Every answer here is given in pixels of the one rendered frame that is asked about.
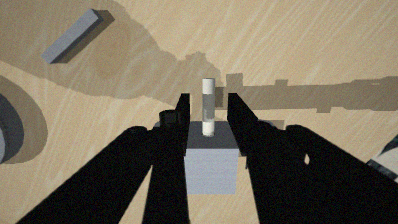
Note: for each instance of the white cylinder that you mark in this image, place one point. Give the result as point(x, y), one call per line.
point(208, 106)

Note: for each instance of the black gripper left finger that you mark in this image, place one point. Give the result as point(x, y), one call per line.
point(101, 191)

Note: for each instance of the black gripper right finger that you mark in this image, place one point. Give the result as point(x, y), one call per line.
point(351, 191)

